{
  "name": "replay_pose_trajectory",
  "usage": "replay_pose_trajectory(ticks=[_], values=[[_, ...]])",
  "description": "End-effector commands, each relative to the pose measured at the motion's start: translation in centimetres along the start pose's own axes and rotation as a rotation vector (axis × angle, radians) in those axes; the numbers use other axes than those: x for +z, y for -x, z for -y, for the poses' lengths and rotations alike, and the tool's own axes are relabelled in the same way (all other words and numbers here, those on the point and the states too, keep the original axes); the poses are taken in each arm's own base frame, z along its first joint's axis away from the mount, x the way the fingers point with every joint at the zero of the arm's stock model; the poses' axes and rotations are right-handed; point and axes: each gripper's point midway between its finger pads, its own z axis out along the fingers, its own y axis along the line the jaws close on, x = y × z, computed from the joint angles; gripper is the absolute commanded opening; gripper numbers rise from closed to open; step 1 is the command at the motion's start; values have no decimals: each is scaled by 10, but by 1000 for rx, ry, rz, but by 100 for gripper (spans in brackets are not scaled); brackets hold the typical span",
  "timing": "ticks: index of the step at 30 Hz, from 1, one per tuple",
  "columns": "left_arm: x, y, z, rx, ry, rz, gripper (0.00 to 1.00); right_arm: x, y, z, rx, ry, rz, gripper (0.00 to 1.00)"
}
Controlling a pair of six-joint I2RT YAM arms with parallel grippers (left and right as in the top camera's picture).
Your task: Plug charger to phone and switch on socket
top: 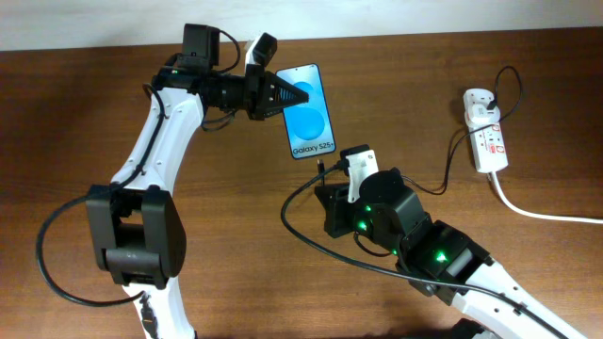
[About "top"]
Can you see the blue Galaxy smartphone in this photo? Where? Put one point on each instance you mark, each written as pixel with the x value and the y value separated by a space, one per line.
pixel 308 125

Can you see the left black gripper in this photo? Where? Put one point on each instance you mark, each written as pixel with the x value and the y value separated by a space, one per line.
pixel 257 91

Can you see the white power strip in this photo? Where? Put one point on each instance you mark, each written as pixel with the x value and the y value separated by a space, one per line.
pixel 487 142

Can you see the white USB charger adapter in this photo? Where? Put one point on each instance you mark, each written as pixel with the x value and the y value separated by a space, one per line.
pixel 478 116

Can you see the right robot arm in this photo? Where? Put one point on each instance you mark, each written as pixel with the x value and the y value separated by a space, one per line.
pixel 448 263

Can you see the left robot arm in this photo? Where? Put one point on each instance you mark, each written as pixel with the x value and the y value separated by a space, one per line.
pixel 135 228

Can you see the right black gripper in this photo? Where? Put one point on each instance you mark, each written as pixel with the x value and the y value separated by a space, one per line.
pixel 335 198

